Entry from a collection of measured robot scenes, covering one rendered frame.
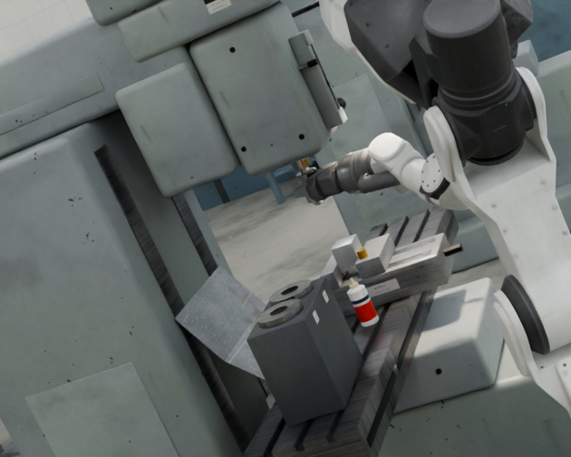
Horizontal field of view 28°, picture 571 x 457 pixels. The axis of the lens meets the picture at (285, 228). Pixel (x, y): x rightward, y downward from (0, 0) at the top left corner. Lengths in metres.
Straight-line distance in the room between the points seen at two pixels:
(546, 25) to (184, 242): 6.49
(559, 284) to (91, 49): 1.13
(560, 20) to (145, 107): 6.71
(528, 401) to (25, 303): 1.11
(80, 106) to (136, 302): 0.44
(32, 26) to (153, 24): 7.72
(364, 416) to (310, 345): 0.16
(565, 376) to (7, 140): 1.34
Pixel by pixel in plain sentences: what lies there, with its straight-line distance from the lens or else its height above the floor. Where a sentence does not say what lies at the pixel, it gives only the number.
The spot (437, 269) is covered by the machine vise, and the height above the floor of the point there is 0.97.
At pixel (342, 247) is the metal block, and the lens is 2.55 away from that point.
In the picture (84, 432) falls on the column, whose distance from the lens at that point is 2.68.
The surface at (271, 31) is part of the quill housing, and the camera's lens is 2.35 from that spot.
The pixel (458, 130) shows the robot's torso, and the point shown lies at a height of 1.37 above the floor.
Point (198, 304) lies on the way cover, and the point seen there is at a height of 1.07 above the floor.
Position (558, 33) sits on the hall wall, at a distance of 8.95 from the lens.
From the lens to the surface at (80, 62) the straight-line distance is 2.49.
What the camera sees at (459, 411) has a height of 0.70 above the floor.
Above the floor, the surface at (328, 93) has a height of 1.41.
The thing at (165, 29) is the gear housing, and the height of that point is 1.67.
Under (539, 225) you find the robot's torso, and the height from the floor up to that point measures 1.16.
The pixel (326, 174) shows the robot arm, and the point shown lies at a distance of 2.42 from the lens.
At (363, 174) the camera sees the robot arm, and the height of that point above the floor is 1.24.
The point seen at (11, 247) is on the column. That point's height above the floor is 1.39.
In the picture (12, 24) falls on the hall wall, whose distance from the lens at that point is 10.08.
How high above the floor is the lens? 1.72
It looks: 13 degrees down
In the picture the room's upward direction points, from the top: 25 degrees counter-clockwise
